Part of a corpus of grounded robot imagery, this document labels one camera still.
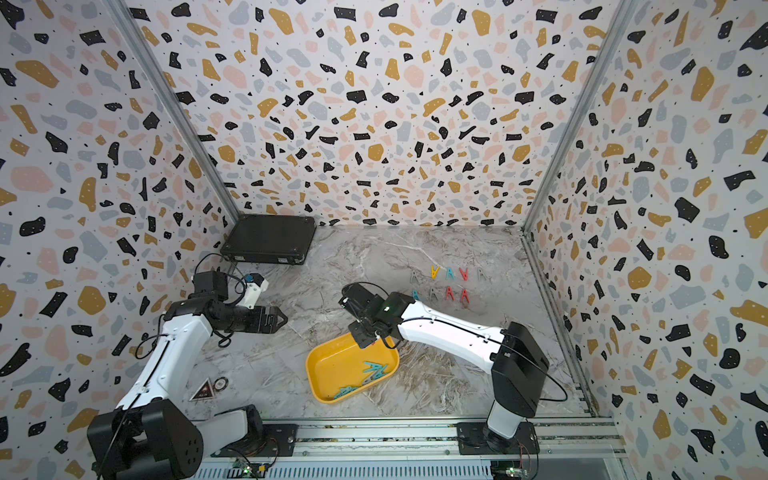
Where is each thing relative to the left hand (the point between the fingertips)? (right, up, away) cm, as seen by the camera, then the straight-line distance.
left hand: (271, 317), depth 82 cm
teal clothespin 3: (+53, +11, +26) cm, 60 cm away
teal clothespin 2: (+20, -19, -2) cm, 28 cm away
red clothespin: (+59, +10, +26) cm, 65 cm away
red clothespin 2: (+52, +4, +21) cm, 57 cm away
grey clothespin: (+40, +10, +24) cm, 48 cm away
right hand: (+25, -3, -3) cm, 25 cm away
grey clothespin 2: (+47, +4, +21) cm, 51 cm away
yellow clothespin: (+47, +11, +25) cm, 55 cm away
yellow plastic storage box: (+18, -15, +4) cm, 24 cm away
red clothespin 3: (+57, +4, +21) cm, 61 cm away
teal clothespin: (+28, -15, +3) cm, 32 cm away
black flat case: (-15, +23, +39) cm, 48 cm away
